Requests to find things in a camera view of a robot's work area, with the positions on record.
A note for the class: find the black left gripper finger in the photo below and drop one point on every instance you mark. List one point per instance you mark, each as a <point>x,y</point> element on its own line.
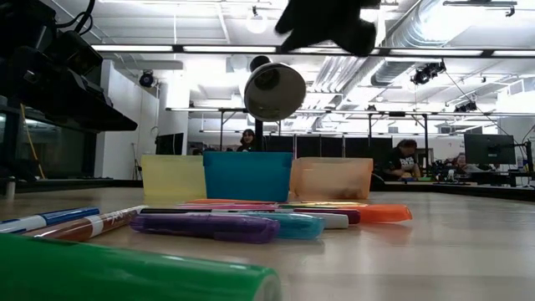
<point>92,113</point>

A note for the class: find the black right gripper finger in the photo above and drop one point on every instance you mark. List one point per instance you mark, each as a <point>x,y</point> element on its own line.
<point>299,25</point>

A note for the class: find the blue dry-erase marker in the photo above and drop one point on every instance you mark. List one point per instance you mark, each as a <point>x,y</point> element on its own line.
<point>62,216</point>

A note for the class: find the brown dry-erase marker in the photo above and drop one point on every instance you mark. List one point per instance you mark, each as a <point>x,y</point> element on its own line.
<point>75,228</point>

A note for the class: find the markers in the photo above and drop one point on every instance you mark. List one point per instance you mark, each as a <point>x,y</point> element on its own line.
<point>175,211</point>

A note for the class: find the purple translucent pen highlighter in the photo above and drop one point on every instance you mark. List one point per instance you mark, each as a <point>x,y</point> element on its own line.
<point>200,227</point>

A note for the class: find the fat green highlighter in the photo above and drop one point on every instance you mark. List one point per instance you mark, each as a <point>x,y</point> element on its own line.
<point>125,271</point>

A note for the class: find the pink slim highlighter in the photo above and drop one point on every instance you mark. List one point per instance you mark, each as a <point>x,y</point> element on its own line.
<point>225,207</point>

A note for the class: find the green dry-erase marker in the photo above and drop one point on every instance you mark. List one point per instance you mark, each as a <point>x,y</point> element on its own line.
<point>297,207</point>

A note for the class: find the orange translucent pen highlighter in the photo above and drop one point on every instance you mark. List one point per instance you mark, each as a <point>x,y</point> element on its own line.
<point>384,213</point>

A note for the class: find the teal translucent pen highlighter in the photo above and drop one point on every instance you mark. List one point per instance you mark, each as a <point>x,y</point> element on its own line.
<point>301,226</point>

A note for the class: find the thin yellow pole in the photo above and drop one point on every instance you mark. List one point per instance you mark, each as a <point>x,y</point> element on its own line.
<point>34,146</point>

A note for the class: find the long ceiling light bar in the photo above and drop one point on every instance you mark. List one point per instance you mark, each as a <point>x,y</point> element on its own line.
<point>129,48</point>

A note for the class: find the small black monitor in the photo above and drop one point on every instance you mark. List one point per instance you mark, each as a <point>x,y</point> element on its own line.
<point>169,144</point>

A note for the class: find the yellow plastic bin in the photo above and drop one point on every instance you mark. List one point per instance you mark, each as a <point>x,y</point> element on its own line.
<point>173,175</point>

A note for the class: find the small metal cylinder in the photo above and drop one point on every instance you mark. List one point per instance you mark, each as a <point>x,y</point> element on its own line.
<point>10,188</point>

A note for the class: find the black partition panels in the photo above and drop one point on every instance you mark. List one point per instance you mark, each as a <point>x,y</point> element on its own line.
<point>326,146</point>

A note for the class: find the person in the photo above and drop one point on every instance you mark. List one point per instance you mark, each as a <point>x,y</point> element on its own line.
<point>401,161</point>
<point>246,140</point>
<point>462,161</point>

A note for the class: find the orange plastic bin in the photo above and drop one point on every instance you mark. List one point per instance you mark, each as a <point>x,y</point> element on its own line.
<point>330,177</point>

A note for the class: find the teal plastic bin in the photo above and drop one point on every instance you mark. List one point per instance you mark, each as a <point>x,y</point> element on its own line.
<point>246,175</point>

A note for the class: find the colourful block row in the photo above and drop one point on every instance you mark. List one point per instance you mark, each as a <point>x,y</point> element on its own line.
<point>424,179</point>

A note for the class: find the large black monitor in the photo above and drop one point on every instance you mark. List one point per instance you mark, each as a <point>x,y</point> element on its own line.
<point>489,148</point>

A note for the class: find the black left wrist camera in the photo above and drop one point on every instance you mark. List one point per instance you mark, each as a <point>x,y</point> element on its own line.
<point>79,54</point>

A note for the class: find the round black ceiling camera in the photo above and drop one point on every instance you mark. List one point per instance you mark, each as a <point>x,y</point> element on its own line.
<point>146,79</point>

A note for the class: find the black aluminium table frame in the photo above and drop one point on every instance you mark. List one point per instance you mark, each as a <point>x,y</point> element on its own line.
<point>75,183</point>

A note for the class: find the black background workstation frame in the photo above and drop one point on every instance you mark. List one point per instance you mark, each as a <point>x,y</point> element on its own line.
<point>425,134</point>
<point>200,109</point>

